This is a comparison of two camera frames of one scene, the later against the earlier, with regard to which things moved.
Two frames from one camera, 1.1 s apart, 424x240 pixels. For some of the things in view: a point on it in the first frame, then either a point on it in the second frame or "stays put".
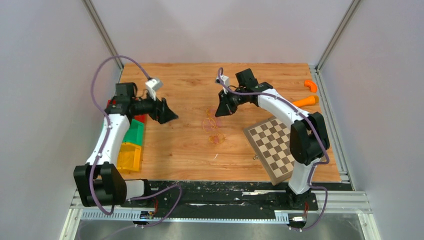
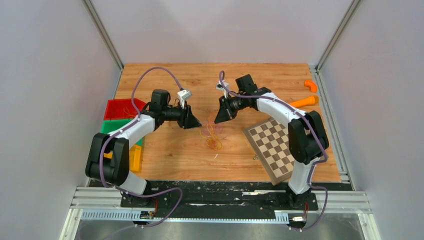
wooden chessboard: (270, 139) stays put
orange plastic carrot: (308, 101) stays put
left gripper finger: (167, 115) → (192, 122)
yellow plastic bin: (129, 158) stays put
